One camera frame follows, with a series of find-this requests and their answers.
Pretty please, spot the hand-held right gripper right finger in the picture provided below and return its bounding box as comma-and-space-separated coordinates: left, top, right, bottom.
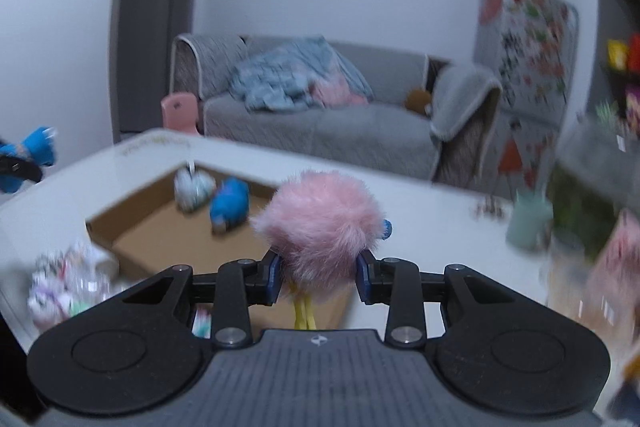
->
356, 252, 521, 349

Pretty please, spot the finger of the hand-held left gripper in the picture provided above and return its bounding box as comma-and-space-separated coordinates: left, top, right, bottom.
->
0, 156, 45, 184

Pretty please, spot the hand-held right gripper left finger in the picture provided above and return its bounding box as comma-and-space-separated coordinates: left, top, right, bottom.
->
122, 253, 283, 350

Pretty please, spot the blue grey sock roll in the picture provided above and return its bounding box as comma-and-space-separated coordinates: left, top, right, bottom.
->
0, 126, 59, 194

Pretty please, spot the pink fluffy pom-pom keychain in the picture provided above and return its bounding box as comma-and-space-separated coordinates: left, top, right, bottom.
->
250, 171, 393, 332

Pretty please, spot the blue sock roll pink band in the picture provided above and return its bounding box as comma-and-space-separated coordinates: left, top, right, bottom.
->
209, 177, 251, 234

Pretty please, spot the cardboard box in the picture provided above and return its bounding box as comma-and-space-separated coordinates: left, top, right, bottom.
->
85, 162, 351, 333

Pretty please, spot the white green plastic bag bundle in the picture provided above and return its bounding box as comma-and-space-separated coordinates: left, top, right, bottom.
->
173, 162, 217, 212

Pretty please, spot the pile of printed plastic bags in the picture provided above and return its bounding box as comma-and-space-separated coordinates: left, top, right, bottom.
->
27, 238, 122, 334

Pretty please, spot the grey sofa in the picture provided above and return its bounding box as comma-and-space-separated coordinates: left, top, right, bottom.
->
170, 33, 503, 188

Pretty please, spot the pink plastic chair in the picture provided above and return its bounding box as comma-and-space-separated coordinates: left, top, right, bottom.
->
161, 92, 202, 136

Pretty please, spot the pale green cup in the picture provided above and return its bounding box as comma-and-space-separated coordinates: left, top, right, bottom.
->
506, 191, 556, 253

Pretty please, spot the grey door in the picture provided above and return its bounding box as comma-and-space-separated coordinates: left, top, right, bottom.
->
109, 0, 211, 144

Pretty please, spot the brown plush toy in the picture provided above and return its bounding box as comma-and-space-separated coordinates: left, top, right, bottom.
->
404, 88, 434, 116

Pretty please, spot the grey throw with white trim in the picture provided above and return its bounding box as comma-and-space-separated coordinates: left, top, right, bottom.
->
430, 64, 503, 144

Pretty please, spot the light blue pink blanket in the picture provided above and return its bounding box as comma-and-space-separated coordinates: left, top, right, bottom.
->
229, 36, 375, 112

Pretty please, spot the green potted plant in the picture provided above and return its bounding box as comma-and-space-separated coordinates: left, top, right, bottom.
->
547, 101, 628, 260

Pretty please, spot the pink printed box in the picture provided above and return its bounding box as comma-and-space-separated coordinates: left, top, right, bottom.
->
584, 211, 640, 345

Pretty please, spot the fridge with colourful stickers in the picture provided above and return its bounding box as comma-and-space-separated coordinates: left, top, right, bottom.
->
472, 0, 581, 200

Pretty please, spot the dark shelf unit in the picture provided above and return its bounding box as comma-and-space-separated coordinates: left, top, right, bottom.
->
591, 0, 640, 128

